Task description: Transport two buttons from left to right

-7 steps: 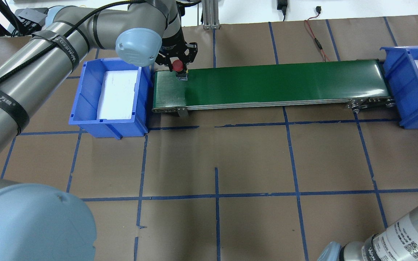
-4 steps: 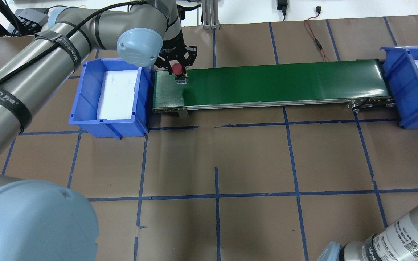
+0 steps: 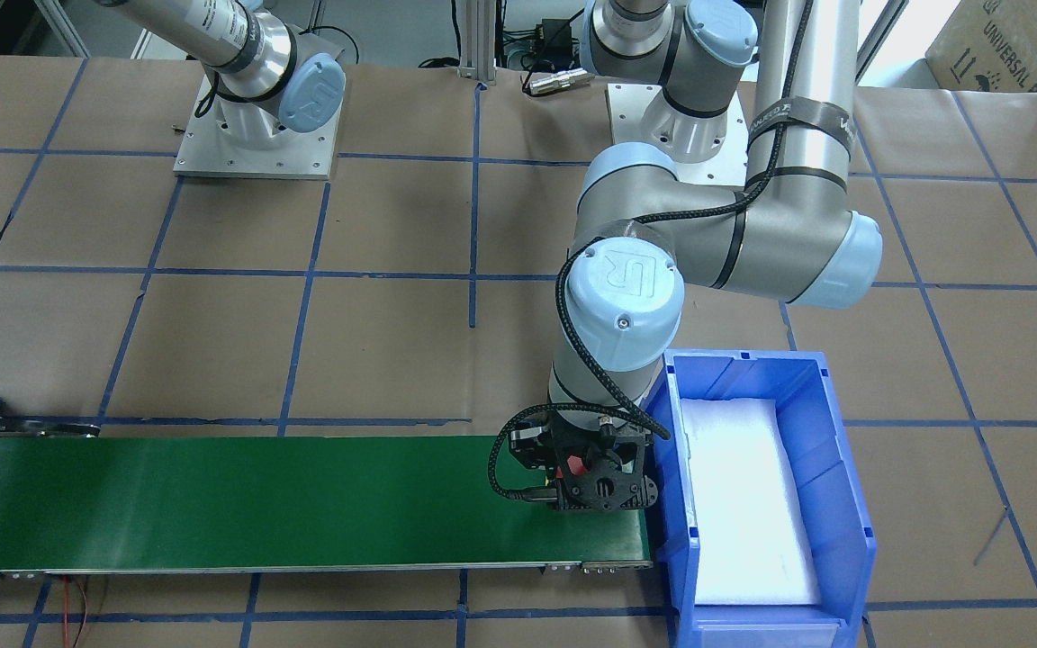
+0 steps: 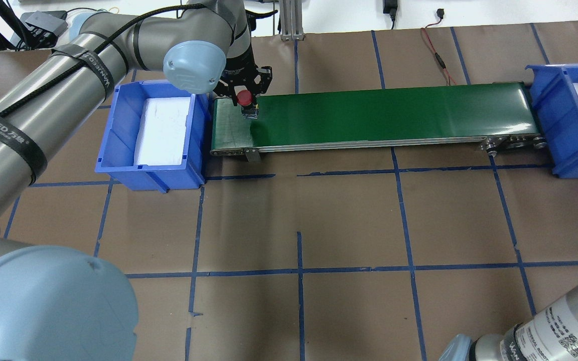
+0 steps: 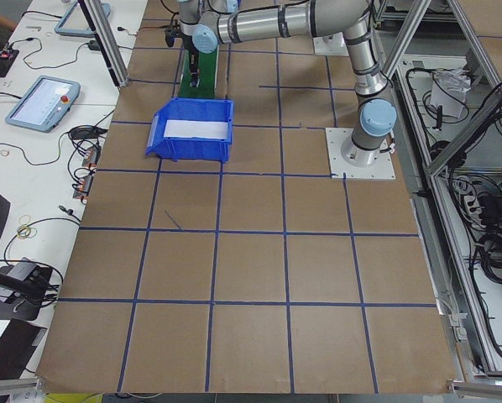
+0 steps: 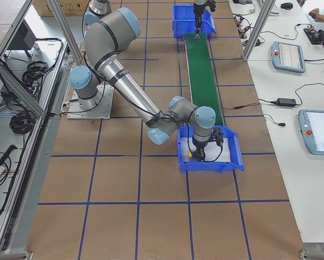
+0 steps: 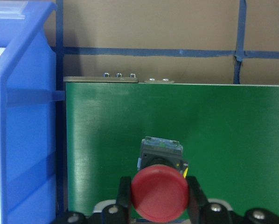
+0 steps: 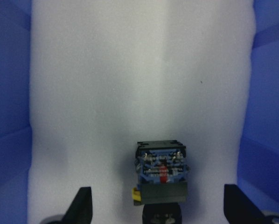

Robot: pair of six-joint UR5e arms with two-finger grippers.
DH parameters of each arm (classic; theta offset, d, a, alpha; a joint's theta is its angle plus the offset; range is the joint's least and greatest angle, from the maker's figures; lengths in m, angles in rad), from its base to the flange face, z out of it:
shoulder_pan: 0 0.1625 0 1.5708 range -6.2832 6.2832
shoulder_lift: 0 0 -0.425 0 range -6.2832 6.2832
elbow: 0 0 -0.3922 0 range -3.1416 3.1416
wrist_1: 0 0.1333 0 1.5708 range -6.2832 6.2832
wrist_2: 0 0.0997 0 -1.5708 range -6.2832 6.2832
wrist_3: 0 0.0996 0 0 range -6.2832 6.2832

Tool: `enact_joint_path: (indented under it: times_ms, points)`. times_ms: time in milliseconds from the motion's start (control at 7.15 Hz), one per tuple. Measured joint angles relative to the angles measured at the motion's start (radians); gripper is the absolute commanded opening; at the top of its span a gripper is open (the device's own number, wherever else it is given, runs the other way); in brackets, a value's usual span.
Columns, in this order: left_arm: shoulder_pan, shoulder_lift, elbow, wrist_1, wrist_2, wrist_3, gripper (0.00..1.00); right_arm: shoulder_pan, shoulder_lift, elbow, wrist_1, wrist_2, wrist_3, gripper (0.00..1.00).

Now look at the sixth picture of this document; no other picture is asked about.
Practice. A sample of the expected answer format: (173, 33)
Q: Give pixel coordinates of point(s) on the green conveyor belt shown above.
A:
(201, 75)

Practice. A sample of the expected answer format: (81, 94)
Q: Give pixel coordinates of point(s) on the blue left plastic bin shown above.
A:
(183, 21)

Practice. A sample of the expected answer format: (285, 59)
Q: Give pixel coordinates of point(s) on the teach pendant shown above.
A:
(312, 130)
(288, 57)

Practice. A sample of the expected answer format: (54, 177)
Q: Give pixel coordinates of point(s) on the blue plastic bin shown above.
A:
(234, 147)
(183, 21)

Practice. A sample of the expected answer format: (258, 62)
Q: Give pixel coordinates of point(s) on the blue right plastic bin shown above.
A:
(234, 147)

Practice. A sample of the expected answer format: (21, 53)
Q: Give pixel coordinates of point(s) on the aluminium frame post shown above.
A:
(260, 22)

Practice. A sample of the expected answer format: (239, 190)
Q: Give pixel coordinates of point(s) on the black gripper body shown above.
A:
(200, 148)
(198, 12)

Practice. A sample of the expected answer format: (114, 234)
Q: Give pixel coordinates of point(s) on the teach pendant far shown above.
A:
(288, 57)

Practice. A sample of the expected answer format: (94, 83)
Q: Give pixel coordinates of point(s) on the teach pendant near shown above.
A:
(312, 130)

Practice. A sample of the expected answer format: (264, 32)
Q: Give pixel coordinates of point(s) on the black power adapter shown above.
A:
(285, 102)

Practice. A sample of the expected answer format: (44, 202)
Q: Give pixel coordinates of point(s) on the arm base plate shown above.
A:
(97, 108)

